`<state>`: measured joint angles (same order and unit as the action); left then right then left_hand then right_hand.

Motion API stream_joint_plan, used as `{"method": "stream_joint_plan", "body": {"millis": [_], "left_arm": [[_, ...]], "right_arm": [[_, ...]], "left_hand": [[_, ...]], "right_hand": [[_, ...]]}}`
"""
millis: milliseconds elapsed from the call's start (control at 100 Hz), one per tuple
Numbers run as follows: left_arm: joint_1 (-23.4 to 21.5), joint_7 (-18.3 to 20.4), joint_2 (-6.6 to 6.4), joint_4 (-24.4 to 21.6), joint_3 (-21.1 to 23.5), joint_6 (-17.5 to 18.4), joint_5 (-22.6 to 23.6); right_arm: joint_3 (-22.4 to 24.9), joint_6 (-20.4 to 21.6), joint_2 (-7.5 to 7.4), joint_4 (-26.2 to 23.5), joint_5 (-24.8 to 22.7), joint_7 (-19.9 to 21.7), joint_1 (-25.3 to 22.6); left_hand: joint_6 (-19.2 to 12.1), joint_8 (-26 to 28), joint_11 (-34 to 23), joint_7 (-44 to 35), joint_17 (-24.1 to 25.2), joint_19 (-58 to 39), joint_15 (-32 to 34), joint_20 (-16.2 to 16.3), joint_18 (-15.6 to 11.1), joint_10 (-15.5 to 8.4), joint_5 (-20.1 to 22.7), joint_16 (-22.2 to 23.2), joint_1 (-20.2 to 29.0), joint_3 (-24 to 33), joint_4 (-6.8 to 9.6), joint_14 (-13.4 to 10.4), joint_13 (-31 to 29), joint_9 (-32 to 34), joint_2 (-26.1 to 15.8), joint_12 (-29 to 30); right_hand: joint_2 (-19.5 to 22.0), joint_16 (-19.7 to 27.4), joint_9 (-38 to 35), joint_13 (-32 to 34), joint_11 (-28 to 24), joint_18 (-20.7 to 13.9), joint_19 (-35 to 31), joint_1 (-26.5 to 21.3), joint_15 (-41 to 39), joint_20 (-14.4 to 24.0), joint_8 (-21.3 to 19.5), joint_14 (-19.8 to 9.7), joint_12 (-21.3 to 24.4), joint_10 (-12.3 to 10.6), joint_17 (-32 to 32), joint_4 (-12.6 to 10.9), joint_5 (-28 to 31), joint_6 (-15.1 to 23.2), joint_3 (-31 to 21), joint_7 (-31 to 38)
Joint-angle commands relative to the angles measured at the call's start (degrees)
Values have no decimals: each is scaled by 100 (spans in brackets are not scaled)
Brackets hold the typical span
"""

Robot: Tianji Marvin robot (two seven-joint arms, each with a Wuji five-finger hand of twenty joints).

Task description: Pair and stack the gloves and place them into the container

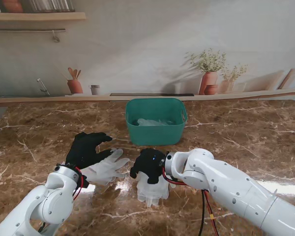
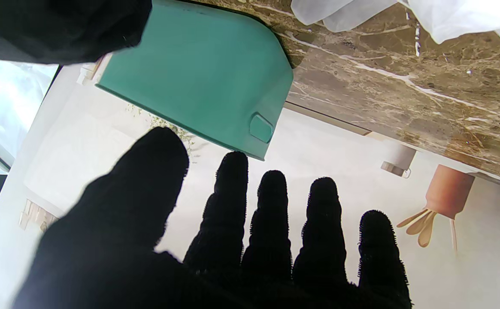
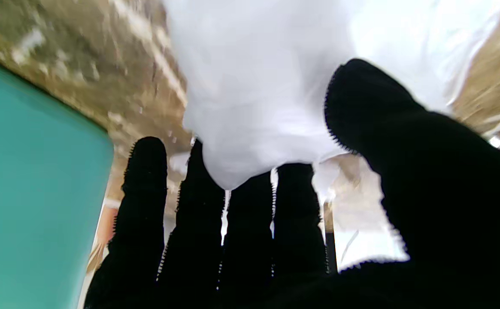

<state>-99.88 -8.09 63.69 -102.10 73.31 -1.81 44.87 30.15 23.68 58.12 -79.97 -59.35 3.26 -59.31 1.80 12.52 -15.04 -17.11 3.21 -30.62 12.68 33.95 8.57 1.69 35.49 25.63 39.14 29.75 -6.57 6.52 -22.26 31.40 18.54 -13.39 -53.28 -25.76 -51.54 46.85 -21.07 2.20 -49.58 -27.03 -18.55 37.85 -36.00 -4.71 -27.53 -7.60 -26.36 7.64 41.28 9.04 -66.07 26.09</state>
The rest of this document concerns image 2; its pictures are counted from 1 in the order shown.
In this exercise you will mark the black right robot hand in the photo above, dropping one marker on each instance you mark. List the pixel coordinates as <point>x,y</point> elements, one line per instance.
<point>61,25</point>

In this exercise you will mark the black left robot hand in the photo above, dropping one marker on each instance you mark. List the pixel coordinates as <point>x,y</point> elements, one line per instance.
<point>116,244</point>

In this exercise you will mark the translucent white disposable glove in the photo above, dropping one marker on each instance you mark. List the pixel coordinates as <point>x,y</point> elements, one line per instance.
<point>447,17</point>

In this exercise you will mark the white flower bouquet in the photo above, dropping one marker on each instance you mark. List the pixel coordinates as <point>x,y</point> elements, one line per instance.
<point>185,139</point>

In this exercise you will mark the teal plastic basket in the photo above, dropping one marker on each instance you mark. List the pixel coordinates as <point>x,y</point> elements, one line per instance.
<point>202,73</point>

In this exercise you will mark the wooden spoon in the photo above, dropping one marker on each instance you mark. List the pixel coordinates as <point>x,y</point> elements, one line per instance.
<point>408,219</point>
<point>426,234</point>

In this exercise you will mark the grey mug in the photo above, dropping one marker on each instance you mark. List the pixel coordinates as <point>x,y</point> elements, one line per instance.
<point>398,161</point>

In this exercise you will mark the wooden spatula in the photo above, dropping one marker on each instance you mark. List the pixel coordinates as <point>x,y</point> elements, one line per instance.
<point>417,225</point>

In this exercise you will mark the terracotta utensil pot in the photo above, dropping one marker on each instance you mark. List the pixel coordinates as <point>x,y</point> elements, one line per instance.
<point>449,191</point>

